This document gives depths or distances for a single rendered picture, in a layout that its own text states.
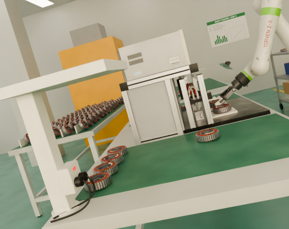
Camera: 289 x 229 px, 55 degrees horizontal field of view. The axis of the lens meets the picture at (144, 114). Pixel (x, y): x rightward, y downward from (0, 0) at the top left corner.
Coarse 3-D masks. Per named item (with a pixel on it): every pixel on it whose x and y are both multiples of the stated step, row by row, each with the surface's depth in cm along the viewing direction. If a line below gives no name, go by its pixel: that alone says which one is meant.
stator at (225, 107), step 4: (224, 104) 176; (228, 104) 172; (212, 108) 175; (216, 108) 170; (220, 108) 168; (224, 108) 168; (228, 108) 168; (216, 112) 170; (220, 112) 169; (224, 112) 168
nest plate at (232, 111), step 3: (231, 108) 176; (228, 111) 169; (231, 111) 167; (234, 111) 165; (237, 111) 165; (213, 114) 171; (216, 114) 169; (219, 114) 167; (222, 114) 166; (225, 114) 166; (213, 117) 167; (216, 117) 167
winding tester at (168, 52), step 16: (176, 32) 160; (128, 48) 165; (144, 48) 164; (160, 48) 163; (176, 48) 162; (128, 64) 167; (144, 64) 166; (160, 64) 165; (176, 64) 164; (128, 80) 168
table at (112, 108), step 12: (84, 108) 465; (96, 108) 376; (108, 108) 371; (120, 108) 395; (60, 120) 333; (72, 120) 328; (84, 120) 286; (96, 120) 305; (108, 120) 321; (60, 132) 282; (72, 132) 273; (84, 132) 263; (96, 132) 270; (96, 144) 272; (96, 156) 269; (24, 168) 281; (24, 180) 281; (36, 204) 285; (36, 216) 287
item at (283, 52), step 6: (270, 54) 436; (276, 54) 408; (282, 54) 386; (288, 54) 367; (288, 66) 415; (288, 72) 421; (276, 78) 433; (282, 78) 408; (288, 78) 390; (276, 84) 442; (288, 102) 409; (282, 108) 445
